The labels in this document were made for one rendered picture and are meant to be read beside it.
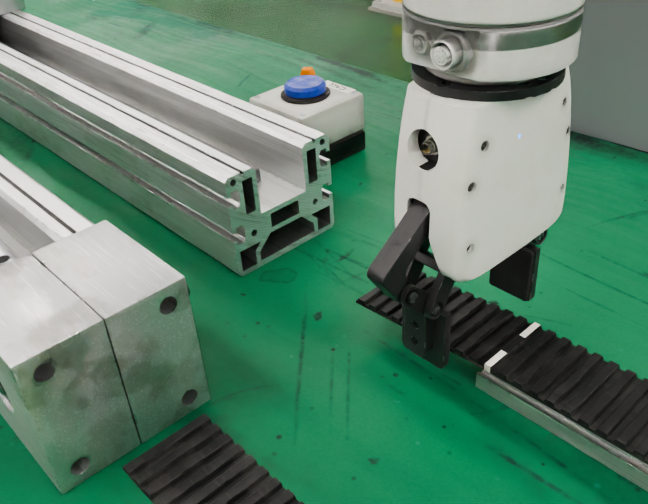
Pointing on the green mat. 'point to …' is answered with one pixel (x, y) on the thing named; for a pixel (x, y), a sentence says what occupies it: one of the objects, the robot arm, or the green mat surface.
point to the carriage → (1, 12)
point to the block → (91, 350)
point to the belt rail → (572, 433)
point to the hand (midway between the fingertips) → (471, 306)
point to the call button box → (323, 116)
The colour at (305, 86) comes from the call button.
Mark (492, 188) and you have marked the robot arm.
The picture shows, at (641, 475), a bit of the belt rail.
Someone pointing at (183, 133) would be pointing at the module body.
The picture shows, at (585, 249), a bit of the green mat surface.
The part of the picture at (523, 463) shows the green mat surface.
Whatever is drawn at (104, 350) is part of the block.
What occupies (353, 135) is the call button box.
